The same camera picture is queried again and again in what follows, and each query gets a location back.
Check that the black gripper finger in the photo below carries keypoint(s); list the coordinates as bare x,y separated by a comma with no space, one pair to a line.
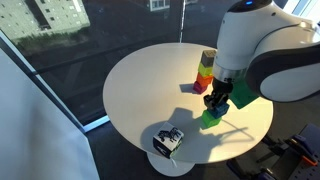
224,99
210,100

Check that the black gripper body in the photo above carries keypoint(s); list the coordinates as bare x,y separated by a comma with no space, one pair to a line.
222,87

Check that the small blue block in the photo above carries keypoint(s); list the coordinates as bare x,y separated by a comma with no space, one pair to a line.
220,111

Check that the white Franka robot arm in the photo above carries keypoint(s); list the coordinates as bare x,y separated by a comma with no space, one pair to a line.
260,36

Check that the small magenta block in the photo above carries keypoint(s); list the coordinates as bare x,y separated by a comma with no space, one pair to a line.
199,88

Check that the small green block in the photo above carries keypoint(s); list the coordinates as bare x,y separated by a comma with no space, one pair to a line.
210,120

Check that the small orange block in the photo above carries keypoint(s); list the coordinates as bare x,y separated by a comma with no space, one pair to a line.
204,79

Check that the small yellow-green block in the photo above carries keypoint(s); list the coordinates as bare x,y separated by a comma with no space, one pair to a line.
205,70

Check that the small grey block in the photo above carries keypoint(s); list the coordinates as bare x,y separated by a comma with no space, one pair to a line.
208,58

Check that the large white picture cube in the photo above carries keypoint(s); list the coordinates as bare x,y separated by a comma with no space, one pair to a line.
169,135

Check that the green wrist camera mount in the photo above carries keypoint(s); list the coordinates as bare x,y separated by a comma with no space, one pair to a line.
242,95

